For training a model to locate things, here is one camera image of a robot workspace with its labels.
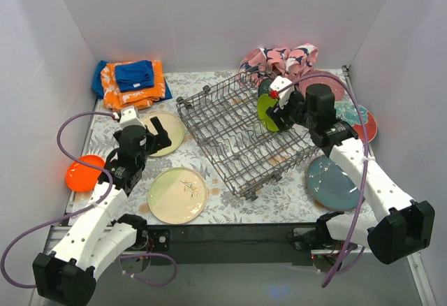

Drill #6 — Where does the pink navy patterned cloth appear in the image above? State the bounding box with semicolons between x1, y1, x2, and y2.
238;43;318;85

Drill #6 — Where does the red teal floral plate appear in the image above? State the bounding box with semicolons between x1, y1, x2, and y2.
335;101;378;143

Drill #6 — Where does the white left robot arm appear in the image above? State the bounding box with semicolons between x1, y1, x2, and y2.
32;114;172;305

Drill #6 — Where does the floral patterned table mat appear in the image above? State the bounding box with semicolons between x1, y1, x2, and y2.
68;68;371;226

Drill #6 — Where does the orange plastic plate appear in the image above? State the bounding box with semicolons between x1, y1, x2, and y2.
65;154;105;192

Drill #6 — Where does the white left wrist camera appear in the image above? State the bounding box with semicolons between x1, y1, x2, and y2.
119;106;145;129

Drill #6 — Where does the cream green plate upper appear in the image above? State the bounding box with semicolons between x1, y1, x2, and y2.
141;112;185;157

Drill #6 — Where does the cream green plate lower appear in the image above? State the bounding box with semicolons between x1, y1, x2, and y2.
147;167;207;224

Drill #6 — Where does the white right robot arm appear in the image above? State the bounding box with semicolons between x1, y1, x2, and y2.
266;78;435;264

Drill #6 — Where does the grey wire dish rack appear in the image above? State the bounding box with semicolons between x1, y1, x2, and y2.
177;71;320;201

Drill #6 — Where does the cream green plate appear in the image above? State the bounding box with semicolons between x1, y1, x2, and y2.
141;112;185;157
147;167;207;224

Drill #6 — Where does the pink polka dot plate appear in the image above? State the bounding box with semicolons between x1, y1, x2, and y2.
298;70;345;102

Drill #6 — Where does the plain lime green plate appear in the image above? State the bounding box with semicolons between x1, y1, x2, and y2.
257;94;279;132

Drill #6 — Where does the dark blue floral plate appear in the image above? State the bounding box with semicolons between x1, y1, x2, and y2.
258;78;274;97
306;156;360;212

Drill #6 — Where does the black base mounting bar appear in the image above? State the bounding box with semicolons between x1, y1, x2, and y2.
115;220;359;267

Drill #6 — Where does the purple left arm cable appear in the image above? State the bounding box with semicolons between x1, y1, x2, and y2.
0;110;178;289

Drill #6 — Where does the orange white patterned cloth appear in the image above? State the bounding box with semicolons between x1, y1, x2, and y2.
100;61;167;111

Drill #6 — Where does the blue folded towel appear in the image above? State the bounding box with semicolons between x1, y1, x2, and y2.
91;60;172;100

